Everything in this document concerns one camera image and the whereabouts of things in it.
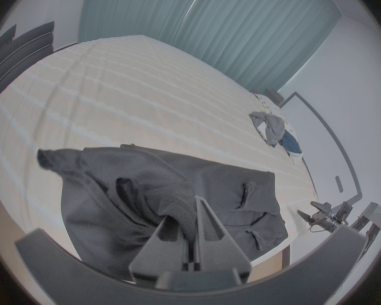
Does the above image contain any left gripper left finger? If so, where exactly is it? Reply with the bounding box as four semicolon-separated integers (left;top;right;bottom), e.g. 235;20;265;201
128;217;189;277

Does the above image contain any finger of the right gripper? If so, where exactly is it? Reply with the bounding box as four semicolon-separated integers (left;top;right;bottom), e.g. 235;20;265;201
298;211;319;226
311;201;332;216

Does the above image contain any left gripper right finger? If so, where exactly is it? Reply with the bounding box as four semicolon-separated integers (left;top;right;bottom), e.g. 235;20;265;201
194;196;252;274

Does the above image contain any black long-sleeved top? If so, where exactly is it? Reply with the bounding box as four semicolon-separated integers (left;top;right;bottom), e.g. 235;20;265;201
37;144;289;282

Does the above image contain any bed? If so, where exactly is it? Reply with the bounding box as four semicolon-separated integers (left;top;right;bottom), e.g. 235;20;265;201
0;35;364;282

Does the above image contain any dark blue garment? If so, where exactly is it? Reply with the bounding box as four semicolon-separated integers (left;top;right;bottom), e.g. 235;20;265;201
279;130;303;154

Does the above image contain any grey garment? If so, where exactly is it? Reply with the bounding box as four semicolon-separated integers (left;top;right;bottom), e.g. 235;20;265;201
248;111;286;147

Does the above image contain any white printed pillow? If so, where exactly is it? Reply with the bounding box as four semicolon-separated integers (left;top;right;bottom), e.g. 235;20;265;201
254;92;294;133

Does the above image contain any blue-green curtain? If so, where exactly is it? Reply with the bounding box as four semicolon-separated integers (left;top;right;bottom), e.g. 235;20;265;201
178;0;342;91
79;0;210;53

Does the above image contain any black chest of drawers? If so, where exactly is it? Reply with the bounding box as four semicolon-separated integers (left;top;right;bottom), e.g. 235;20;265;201
0;21;55;107

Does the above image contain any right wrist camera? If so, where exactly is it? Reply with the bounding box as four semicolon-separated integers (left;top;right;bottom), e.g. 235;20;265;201
337;201;353;218

